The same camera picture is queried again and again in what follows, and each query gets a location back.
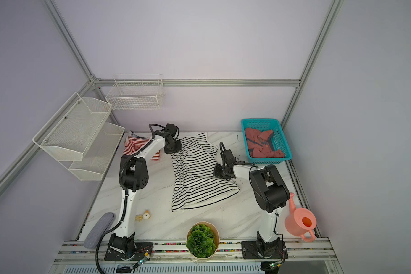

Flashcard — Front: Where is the black white striped tank top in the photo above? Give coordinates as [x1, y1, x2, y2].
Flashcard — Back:
[171, 132, 240, 212]

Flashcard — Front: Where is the white wire wall basket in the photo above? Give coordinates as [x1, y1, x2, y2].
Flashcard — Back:
[106, 74, 165, 111]

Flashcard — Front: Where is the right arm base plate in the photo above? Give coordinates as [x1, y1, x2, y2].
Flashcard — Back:
[242, 239, 288, 259]

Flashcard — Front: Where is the teal plastic basket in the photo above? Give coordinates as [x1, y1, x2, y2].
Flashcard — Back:
[241, 118, 292, 165]

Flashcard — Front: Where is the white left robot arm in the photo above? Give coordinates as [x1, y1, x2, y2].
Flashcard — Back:
[95, 123, 182, 274]

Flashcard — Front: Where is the dark red tank top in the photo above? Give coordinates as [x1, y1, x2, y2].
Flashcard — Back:
[244, 128, 285, 158]

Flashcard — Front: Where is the small yellow white toy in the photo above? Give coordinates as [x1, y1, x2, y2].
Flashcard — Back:
[135, 210, 151, 221]

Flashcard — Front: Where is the aluminium front rail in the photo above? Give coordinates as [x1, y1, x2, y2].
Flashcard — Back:
[54, 238, 338, 264]

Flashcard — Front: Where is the pink watering can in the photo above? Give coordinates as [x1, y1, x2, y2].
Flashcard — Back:
[284, 192, 317, 243]

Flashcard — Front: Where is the red white striped tank top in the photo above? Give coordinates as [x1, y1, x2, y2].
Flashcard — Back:
[123, 131, 151, 155]

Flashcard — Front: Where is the green plant in pot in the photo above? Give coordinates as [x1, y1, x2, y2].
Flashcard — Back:
[186, 221, 220, 259]

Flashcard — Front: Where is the grey oval pad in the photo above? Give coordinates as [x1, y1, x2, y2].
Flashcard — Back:
[83, 212, 115, 250]

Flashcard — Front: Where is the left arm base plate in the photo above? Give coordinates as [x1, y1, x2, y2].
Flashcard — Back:
[104, 242, 154, 261]

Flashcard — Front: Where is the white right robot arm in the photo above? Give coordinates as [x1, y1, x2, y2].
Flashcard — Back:
[213, 142, 291, 260]

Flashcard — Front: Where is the white mesh lower shelf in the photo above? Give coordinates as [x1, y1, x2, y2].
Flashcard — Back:
[68, 123, 124, 181]

